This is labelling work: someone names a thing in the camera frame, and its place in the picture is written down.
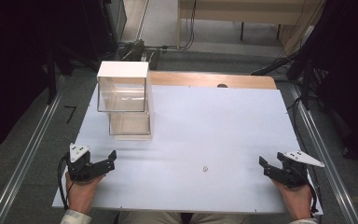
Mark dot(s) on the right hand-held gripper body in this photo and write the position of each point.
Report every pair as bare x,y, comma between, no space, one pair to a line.
295,169

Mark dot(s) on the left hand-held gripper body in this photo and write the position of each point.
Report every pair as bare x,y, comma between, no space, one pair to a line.
80,168

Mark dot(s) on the person's left hand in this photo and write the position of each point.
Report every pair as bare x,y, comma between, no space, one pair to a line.
80,194

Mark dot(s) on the person's right hand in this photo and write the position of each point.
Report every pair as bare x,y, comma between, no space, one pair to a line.
296,200

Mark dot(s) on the small clear plastic drawer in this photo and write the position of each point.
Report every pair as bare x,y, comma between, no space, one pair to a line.
130,123

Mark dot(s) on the white table board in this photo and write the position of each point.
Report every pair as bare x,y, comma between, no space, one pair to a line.
211,130

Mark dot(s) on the large clear plastic drawer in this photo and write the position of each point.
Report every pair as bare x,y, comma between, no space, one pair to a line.
121,95

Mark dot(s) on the white drawer cabinet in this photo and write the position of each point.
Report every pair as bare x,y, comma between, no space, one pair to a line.
124,69

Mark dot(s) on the wooden table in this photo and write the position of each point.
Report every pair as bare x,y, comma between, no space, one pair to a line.
199,79

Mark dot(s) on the dark equipment on floor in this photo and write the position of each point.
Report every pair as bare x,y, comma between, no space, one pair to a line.
138,51

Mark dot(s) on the black curtain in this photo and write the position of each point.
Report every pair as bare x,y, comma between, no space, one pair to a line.
345,71
18,62

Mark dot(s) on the light wooden desk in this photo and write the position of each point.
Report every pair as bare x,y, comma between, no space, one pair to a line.
245,12

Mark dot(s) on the aluminium floor rail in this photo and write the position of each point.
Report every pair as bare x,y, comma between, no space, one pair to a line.
323,149
24,155

